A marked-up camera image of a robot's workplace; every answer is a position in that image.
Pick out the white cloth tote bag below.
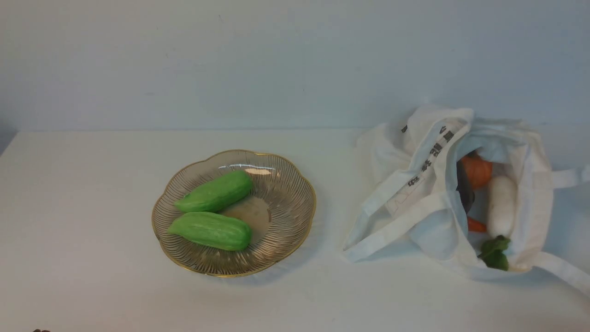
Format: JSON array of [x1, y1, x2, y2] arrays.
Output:
[[342, 105, 589, 296]]

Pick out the gold-rimmed ribbed glass plate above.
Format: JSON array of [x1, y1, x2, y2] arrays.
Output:
[[152, 149, 316, 278]]

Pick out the rear green gourd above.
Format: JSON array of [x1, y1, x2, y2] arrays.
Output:
[[174, 170, 254, 213]]

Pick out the green gourd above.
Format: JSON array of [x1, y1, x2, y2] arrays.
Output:
[[167, 212, 253, 251], [174, 170, 254, 213]]

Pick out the front green gourd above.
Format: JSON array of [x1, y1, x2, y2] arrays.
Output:
[[167, 212, 253, 251]]

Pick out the orange carrot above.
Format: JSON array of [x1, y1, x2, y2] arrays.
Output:
[[461, 154, 493, 190]]

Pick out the white radish with leaves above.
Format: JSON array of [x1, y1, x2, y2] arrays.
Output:
[[478, 176, 518, 271]]

